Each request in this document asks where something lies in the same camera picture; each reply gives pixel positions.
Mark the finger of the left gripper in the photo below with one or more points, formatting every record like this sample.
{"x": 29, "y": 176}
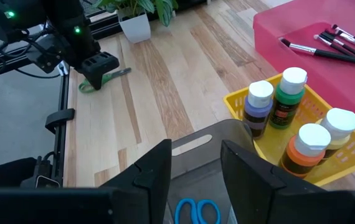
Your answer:
{"x": 96, "y": 81}

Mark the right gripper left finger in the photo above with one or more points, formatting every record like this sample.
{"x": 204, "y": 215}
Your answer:
{"x": 149, "y": 186}

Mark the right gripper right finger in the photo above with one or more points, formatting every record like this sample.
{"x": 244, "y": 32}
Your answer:
{"x": 258, "y": 193}

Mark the green scissors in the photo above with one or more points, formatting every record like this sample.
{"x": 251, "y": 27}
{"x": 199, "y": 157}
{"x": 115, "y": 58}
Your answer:
{"x": 115, "y": 74}

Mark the blue scissors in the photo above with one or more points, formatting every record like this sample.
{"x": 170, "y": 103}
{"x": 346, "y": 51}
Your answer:
{"x": 197, "y": 211}

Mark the orange paint bottle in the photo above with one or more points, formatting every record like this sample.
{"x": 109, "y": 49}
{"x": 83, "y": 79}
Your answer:
{"x": 305, "y": 149}

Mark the purple paint bottle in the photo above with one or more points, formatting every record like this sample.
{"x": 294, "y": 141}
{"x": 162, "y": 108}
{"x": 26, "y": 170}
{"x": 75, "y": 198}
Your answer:
{"x": 258, "y": 105}

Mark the green paint bottle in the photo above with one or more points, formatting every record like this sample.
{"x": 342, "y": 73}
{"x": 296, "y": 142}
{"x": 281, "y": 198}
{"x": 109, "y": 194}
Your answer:
{"x": 286, "y": 102}

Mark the yellow paint bottle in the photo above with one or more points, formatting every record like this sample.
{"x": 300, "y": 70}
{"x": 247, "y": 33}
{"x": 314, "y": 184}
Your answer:
{"x": 341, "y": 124}

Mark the thick black makeup brush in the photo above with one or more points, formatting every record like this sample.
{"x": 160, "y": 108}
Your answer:
{"x": 327, "y": 53}

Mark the thin paintbrush pale tip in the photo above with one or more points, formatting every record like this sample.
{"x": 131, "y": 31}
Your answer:
{"x": 345, "y": 51}

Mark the thin dark paintbrush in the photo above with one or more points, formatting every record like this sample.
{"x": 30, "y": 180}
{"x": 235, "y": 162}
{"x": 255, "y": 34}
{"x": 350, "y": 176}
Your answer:
{"x": 352, "y": 48}

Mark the black paintbrush silver ferrule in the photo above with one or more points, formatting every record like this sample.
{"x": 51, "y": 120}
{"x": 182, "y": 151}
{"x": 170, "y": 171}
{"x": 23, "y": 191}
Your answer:
{"x": 352, "y": 38}

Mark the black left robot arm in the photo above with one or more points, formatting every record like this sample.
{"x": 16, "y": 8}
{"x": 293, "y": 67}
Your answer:
{"x": 56, "y": 15}

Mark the black table edge clamp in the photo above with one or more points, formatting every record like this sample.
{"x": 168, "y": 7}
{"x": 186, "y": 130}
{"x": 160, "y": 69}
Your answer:
{"x": 59, "y": 117}

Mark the green plant white pot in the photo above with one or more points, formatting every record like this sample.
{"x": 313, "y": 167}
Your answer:
{"x": 134, "y": 21}

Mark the grey translucent plastic bin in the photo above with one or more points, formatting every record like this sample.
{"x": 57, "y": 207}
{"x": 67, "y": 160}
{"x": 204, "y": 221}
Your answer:
{"x": 202, "y": 168}

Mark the yellow plastic basket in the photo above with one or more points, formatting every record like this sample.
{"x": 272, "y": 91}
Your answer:
{"x": 345, "y": 155}

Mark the red plastic tray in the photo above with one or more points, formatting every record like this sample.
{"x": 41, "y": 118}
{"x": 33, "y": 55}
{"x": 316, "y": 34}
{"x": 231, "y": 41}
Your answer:
{"x": 320, "y": 84}

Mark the black table-level camera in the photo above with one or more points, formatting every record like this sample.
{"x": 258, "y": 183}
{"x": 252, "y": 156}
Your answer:
{"x": 43, "y": 174}

